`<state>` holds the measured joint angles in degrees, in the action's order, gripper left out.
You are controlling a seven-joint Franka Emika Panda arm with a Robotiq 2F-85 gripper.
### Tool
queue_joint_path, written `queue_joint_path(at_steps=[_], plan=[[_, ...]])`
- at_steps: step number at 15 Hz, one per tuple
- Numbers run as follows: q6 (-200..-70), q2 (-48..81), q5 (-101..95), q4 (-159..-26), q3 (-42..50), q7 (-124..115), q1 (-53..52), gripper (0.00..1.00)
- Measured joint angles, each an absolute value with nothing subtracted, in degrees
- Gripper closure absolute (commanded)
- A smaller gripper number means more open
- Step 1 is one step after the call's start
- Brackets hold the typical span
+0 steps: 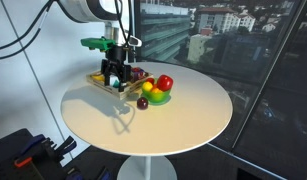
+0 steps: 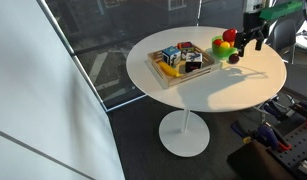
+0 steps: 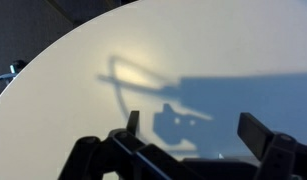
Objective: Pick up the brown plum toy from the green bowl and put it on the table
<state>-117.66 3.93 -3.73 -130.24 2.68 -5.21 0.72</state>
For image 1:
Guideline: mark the red purple picture cube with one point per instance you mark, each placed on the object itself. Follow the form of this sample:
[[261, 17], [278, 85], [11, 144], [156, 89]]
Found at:
[[138, 74]]

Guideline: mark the yellow lemon toy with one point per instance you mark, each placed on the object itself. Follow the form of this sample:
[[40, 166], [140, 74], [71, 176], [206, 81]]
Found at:
[[147, 86]]

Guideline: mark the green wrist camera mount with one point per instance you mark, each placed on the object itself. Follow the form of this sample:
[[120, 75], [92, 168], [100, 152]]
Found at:
[[96, 43]]

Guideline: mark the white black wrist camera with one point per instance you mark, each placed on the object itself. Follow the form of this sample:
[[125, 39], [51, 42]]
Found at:
[[135, 41]]

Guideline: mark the blue spring clamp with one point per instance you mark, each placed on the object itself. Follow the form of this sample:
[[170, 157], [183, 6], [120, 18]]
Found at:
[[68, 146], [74, 174]]

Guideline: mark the green plastic bowl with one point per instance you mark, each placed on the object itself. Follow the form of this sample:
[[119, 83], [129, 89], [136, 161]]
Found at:
[[158, 96]]

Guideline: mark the small red fruit toy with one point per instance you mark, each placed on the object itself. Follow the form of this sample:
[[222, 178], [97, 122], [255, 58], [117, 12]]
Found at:
[[150, 80]]

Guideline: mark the dark window frame bar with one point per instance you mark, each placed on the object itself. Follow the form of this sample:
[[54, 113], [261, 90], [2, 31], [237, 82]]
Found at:
[[269, 75]]

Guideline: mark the yellow banana toy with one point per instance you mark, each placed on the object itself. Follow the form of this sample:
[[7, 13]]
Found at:
[[98, 78]]

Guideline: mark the brown plum toy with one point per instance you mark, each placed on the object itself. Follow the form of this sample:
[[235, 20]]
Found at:
[[142, 103]]

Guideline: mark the orange fruit toy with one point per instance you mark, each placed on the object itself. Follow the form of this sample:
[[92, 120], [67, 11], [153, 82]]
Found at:
[[156, 90]]

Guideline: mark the white slatted rack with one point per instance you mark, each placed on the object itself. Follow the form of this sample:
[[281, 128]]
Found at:
[[139, 85]]

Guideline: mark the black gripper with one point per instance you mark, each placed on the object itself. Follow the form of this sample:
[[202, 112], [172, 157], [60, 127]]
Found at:
[[118, 55]]

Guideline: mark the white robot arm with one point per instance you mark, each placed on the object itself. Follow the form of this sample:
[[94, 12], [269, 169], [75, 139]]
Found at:
[[89, 8]]

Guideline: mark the white table pedestal base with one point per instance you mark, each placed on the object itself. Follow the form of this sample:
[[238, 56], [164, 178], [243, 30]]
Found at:
[[146, 170]]

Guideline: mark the red apple toy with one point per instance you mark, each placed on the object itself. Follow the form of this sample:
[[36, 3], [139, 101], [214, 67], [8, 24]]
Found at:
[[164, 82]]

